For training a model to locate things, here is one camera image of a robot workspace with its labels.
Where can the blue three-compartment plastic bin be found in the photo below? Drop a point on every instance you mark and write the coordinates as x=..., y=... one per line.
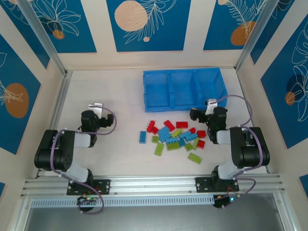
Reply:
x=183, y=84

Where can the small controller circuit board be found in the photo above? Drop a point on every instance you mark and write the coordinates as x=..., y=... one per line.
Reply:
x=86, y=199
x=225, y=201

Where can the long blue lego brick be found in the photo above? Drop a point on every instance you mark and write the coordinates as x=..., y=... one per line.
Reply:
x=188, y=136

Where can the blue floral wall panel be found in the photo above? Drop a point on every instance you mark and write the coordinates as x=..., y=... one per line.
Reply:
x=2, y=190
x=72, y=24
x=304, y=184
x=9, y=72
x=284, y=24
x=29, y=33
x=149, y=41
x=223, y=14
x=288, y=84

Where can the small green lego brick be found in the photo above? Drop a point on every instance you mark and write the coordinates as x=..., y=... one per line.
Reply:
x=188, y=147
x=155, y=138

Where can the aluminium side rail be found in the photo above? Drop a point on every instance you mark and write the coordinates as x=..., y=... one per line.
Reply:
x=55, y=118

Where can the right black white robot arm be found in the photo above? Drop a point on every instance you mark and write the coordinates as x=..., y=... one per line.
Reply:
x=250, y=149

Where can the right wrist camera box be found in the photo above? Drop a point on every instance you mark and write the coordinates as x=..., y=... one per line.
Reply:
x=211, y=103

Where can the grey metal sheet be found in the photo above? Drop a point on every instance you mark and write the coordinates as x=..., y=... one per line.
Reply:
x=154, y=219

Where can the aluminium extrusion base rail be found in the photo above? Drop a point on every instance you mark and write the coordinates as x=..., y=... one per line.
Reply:
x=154, y=185

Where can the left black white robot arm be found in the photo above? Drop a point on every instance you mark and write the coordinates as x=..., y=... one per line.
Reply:
x=53, y=154

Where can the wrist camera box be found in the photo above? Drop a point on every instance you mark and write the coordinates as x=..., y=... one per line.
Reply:
x=211, y=103
x=95, y=107

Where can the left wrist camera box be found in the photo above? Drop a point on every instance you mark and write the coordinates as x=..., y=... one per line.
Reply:
x=95, y=107

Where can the aluminium frame post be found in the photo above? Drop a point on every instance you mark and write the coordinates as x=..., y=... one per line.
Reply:
x=45, y=36
x=21, y=214
x=287, y=211
x=257, y=31

